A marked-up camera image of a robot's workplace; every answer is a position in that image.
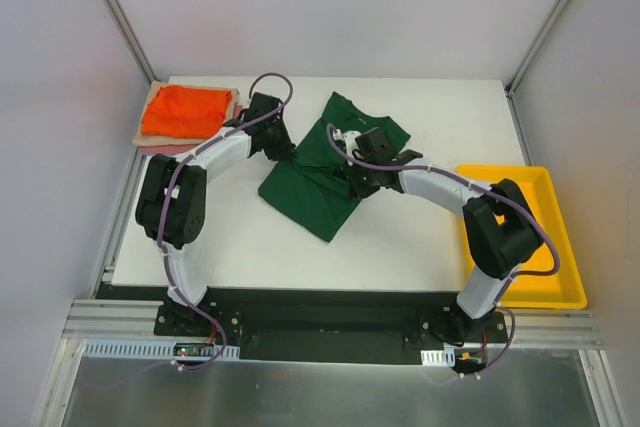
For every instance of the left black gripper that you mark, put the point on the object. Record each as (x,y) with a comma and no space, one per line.
(281,148)

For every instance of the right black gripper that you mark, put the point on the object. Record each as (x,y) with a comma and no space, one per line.
(353,183)

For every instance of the dark green t shirt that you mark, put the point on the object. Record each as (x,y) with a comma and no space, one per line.
(310,189)

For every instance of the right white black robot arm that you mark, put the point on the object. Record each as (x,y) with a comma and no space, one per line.
(501,233)

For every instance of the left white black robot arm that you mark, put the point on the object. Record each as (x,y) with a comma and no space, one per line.
(171,206)

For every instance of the folded orange t shirt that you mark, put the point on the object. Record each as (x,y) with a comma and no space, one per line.
(181,95)

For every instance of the folded pink t shirt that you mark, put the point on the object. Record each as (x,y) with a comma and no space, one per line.
(165,151)

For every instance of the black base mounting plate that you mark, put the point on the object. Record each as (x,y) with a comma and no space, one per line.
(328,326)

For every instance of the yellow plastic tray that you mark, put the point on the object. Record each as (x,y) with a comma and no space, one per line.
(563,290)

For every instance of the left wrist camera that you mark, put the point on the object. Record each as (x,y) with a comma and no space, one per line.
(261,108)

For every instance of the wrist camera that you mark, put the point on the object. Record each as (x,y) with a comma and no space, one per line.
(372,147)
(261,108)

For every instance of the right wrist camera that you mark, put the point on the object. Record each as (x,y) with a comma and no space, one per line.
(372,147)

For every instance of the right white cable duct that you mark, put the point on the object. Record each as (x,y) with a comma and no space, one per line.
(438,358)

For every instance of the white cable duct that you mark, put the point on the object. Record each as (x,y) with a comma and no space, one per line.
(158,350)
(438,358)

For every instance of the left aluminium frame post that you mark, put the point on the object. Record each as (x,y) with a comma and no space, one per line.
(128,35)

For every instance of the aluminium frame post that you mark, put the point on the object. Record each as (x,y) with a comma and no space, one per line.
(128,35)
(539,40)

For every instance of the aluminium front rail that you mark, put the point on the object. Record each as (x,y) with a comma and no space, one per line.
(135,310)

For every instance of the left white cable duct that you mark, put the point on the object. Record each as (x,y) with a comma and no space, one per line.
(158,350)

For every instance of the right aluminium frame post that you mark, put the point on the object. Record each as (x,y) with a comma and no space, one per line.
(539,40)

